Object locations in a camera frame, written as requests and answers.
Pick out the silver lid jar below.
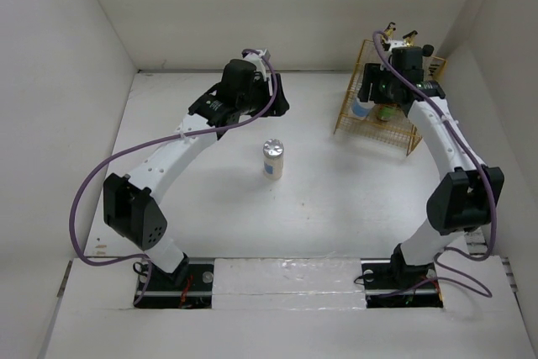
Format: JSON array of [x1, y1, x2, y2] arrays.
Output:
[[262, 139, 284, 180], [351, 98, 374, 119]]

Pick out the chili sauce bottle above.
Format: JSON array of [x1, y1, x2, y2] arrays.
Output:
[[376, 104, 398, 123]]

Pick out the dark soy sauce bottle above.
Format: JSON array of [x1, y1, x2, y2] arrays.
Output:
[[422, 45, 435, 57]]

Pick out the square bottle dark residue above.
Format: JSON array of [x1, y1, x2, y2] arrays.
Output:
[[402, 30, 418, 47]]

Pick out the clear gold spout bottle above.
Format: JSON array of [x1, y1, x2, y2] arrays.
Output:
[[384, 22, 396, 40]]

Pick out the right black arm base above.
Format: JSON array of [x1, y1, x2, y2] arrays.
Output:
[[354, 259, 443, 309]]

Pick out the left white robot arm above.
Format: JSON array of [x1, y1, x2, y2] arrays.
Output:
[[103, 49, 289, 289]]

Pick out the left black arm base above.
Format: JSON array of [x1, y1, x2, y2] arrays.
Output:
[[133, 258, 214, 309]]

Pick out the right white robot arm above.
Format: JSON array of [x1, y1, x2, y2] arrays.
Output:
[[351, 41, 504, 288]]

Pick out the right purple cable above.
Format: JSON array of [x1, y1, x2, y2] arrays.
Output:
[[372, 29, 499, 298]]

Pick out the purple cable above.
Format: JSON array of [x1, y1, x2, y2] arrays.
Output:
[[67, 47, 281, 305], [372, 29, 499, 298]]

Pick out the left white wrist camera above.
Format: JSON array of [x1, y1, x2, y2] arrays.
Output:
[[241, 49, 271, 81]]

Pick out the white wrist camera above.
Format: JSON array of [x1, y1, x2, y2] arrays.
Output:
[[241, 49, 271, 81], [381, 36, 408, 54]]

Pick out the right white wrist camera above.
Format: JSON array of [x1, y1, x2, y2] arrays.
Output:
[[381, 36, 408, 54]]

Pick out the yellow wire rack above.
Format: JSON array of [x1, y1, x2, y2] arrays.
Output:
[[335, 32, 446, 154]]

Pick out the metal mounting rail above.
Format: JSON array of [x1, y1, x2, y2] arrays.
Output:
[[190, 257, 395, 296]]

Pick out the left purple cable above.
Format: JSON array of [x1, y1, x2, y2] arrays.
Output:
[[67, 47, 281, 305]]

